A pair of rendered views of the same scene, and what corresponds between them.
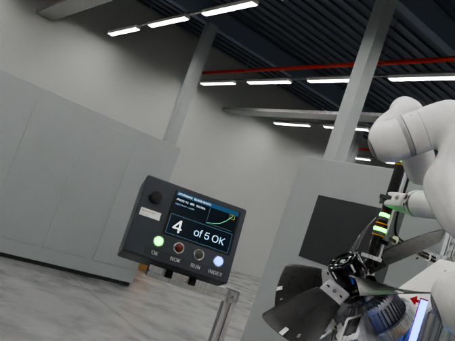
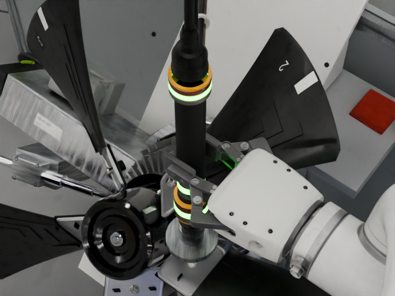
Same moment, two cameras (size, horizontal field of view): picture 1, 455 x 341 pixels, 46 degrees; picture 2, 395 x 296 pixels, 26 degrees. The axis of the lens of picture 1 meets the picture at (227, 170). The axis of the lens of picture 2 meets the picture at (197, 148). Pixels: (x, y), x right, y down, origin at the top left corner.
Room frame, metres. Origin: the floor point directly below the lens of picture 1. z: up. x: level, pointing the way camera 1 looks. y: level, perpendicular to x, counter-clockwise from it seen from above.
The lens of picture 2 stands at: (1.44, -0.22, 2.29)
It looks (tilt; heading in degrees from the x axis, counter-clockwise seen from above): 57 degrees down; 319
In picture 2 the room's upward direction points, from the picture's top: straight up
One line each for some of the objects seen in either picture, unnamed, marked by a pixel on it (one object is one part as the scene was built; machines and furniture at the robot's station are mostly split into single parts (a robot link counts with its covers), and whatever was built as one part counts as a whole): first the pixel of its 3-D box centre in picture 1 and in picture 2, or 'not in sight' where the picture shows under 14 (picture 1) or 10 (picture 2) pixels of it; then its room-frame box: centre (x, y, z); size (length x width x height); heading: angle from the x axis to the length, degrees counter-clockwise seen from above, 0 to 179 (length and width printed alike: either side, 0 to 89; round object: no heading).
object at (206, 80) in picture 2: not in sight; (190, 81); (1.83, -0.56, 1.61); 0.04 x 0.04 x 0.03
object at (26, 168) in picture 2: not in sight; (30, 170); (2.17, -0.50, 1.08); 0.07 x 0.04 x 0.06; 22
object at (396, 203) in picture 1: (406, 202); (269, 207); (1.73, -0.58, 1.46); 0.11 x 0.10 x 0.07; 12
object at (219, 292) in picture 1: (192, 283); not in sight; (1.35, -0.01, 1.04); 0.24 x 0.03 x 0.03; 102
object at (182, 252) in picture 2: (376, 245); (191, 215); (1.84, -0.56, 1.31); 0.09 x 0.07 x 0.10; 137
